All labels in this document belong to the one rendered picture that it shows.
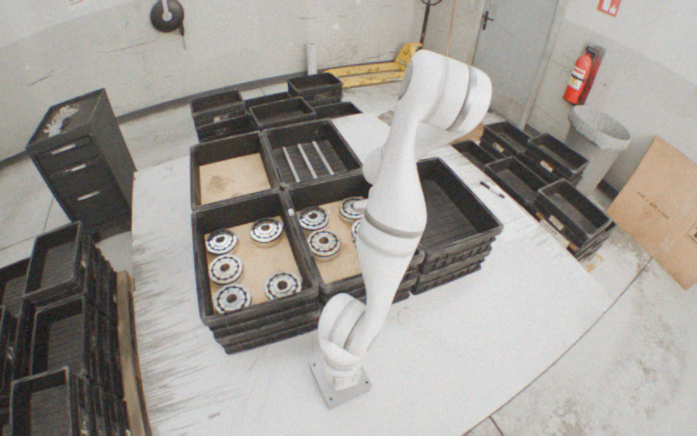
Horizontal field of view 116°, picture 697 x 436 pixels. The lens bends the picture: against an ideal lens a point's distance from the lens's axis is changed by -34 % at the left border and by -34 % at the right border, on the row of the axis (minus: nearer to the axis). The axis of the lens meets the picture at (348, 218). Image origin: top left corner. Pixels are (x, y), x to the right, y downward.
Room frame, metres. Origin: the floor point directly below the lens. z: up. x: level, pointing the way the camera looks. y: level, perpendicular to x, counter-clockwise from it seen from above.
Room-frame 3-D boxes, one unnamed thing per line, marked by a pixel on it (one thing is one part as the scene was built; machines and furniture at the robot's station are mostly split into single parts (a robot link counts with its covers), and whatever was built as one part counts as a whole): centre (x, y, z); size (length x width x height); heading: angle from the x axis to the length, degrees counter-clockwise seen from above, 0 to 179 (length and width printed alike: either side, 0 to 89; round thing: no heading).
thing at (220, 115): (2.15, 1.04, 0.37); 0.40 x 0.30 x 0.45; 119
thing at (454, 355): (0.83, 0.02, 0.35); 1.60 x 1.60 x 0.70; 29
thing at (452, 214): (0.78, -0.27, 0.87); 0.40 x 0.30 x 0.11; 24
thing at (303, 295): (0.54, 0.27, 0.92); 0.40 x 0.30 x 0.02; 24
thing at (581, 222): (1.19, -1.26, 0.37); 0.40 x 0.30 x 0.45; 29
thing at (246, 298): (0.41, 0.30, 0.86); 0.10 x 0.10 x 0.01
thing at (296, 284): (0.46, 0.17, 0.86); 0.10 x 0.10 x 0.01
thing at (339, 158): (1.02, 0.16, 0.87); 0.40 x 0.30 x 0.11; 24
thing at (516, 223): (0.99, -0.66, 0.70); 0.33 x 0.23 x 0.01; 29
